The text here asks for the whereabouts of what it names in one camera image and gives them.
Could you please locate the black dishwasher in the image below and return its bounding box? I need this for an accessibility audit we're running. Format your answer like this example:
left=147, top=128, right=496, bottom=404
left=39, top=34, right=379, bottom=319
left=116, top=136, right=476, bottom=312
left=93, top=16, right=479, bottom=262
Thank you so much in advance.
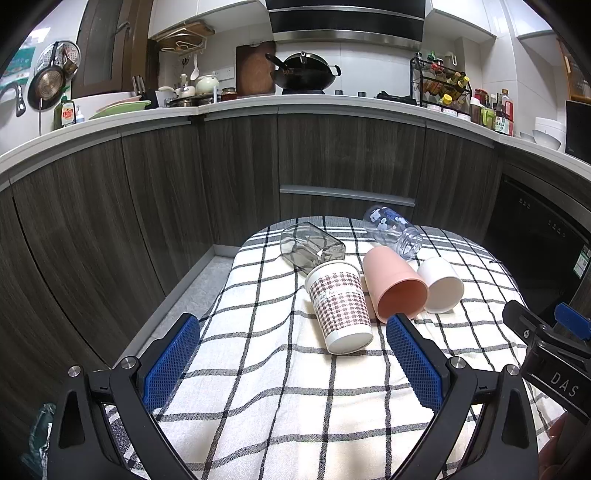
left=484, top=175, right=590, bottom=314

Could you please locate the teal plastic bag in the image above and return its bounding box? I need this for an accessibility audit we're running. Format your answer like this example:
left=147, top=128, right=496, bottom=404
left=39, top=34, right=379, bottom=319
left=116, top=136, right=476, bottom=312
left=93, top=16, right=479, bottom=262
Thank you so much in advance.
left=20, top=402, right=56, bottom=480

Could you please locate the black wok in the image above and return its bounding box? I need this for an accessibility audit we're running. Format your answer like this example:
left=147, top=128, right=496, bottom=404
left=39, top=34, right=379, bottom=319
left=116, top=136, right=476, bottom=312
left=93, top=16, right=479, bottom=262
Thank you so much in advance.
left=264, top=51, right=342, bottom=94

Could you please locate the person's hand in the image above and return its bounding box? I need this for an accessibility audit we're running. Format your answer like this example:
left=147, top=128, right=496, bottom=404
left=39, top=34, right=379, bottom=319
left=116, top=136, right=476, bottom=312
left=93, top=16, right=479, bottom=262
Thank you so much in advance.
left=539, top=413, right=591, bottom=479

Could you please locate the clear blue printed bottle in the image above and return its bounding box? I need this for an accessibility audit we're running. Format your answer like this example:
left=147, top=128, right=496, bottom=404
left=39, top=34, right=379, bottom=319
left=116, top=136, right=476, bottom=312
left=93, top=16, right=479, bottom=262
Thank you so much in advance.
left=363, top=205, right=423, bottom=260

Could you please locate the hanging frying pan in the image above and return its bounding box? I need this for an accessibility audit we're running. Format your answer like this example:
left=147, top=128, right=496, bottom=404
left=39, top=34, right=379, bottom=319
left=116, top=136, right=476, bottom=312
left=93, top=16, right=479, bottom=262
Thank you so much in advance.
left=27, top=42, right=65, bottom=111

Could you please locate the pink plastic cup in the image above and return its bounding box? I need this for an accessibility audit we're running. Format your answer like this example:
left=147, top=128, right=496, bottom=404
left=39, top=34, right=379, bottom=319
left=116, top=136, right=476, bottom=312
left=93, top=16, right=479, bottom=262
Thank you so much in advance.
left=363, top=246, right=429, bottom=323

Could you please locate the patterned white paper cup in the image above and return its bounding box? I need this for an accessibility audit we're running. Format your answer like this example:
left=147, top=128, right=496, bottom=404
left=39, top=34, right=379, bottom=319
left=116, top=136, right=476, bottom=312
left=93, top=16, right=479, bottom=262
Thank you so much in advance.
left=304, top=260, right=374, bottom=355

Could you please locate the brown cutting board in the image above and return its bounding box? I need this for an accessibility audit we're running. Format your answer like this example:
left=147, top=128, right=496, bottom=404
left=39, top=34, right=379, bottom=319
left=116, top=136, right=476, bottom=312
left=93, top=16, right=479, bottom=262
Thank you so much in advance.
left=235, top=41, right=276, bottom=97

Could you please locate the white plastic cup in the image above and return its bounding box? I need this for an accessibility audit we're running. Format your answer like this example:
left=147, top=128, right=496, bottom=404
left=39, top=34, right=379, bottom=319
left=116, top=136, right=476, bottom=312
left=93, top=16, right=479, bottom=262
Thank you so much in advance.
left=418, top=258, right=465, bottom=314

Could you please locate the clear square glass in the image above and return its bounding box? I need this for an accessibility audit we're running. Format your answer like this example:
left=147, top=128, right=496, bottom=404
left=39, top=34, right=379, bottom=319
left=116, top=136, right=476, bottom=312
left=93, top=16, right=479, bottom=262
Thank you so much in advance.
left=280, top=222, right=346, bottom=274

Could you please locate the checkered white black tablecloth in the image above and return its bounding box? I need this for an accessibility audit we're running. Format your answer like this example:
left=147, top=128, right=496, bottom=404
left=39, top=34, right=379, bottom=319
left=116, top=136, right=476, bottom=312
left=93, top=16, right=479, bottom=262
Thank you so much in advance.
left=142, top=216, right=526, bottom=479

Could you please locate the green dish soap bottle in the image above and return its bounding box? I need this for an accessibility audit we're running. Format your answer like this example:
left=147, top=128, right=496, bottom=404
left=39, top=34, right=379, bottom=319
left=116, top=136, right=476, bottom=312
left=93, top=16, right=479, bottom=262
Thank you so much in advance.
left=53, top=95, right=76, bottom=130

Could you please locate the black spice rack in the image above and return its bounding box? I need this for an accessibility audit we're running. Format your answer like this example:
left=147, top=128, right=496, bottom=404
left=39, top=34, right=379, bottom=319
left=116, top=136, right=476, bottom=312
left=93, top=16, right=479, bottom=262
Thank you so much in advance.
left=410, top=53, right=472, bottom=114

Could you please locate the white ladle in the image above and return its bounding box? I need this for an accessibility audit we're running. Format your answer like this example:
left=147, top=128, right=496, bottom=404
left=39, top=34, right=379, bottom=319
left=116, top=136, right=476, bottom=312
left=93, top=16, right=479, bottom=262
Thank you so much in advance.
left=189, top=53, right=200, bottom=82

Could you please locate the sauce bottles group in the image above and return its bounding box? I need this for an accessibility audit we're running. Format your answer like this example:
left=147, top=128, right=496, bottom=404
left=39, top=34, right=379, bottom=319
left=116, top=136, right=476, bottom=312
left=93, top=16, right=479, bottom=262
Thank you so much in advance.
left=470, top=88, right=514, bottom=136

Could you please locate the green tray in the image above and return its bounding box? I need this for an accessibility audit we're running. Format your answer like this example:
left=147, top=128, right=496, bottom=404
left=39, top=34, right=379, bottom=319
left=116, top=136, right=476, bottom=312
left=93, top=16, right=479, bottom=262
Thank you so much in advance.
left=90, top=99, right=151, bottom=120

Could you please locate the white bowls stack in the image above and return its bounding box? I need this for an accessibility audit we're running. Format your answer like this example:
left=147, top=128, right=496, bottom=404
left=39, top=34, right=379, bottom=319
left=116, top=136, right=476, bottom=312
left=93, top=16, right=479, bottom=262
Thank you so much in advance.
left=519, top=117, right=566, bottom=152

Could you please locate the range hood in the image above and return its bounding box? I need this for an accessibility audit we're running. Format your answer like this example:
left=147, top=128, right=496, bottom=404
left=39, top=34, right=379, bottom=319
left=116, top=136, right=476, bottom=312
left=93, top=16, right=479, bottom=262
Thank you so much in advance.
left=266, top=0, right=426, bottom=50

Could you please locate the microwave oven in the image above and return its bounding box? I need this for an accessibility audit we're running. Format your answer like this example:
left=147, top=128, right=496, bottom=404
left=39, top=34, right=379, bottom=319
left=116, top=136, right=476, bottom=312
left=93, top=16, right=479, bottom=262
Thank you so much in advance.
left=565, top=100, right=591, bottom=164

